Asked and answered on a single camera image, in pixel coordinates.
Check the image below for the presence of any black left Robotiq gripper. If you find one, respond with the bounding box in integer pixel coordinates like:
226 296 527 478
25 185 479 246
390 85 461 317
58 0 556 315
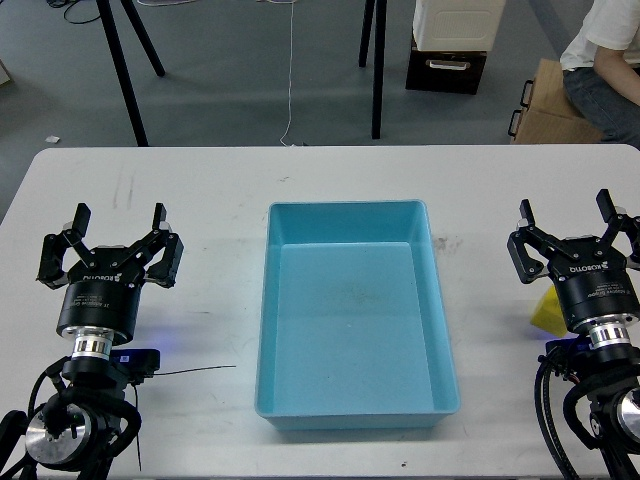
37 203 184 345

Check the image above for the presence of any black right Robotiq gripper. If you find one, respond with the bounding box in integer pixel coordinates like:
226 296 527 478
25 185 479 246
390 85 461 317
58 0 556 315
507 189 639 333

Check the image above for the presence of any yellow block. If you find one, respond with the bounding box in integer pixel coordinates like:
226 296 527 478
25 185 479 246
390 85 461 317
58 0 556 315
530 285 568 338

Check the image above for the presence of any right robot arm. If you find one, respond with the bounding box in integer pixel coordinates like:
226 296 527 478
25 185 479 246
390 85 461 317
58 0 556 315
507 189 639 479

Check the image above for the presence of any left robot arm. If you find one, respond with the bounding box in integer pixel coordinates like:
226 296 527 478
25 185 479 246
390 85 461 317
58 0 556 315
1 203 183 479

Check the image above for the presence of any white appliance box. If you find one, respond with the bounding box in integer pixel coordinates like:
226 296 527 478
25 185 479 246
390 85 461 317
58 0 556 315
412 0 506 52

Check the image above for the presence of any seated person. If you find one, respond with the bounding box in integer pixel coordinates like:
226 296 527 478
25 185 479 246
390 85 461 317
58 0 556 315
560 0 639 148

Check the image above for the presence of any dark wooden crate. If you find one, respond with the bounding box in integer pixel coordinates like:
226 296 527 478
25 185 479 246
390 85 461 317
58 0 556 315
405 41 488 95

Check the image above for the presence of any blue plastic bin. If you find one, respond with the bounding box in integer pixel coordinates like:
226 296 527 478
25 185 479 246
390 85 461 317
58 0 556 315
255 200 461 430

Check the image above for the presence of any black tripod left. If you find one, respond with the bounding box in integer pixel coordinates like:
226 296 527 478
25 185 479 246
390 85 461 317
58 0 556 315
94 0 167 148

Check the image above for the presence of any black tripod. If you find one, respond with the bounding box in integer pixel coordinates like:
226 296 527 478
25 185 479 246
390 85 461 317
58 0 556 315
358 0 387 140
94 0 167 148

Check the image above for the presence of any black tripod right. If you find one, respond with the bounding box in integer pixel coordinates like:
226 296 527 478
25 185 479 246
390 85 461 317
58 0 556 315
358 0 387 140

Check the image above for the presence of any cardboard box with handles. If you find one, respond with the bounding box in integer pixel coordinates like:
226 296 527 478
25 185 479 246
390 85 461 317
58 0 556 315
508 59 602 145

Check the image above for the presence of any thin black wire on table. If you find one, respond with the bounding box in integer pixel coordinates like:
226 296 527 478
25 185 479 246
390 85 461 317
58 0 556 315
149 364 237 377

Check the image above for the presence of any black cable on floor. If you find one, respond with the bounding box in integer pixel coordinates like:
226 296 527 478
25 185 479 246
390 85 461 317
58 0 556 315
47 0 104 25

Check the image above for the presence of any white cable on floor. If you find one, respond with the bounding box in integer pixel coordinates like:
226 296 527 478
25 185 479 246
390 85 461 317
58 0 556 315
257 0 307 148

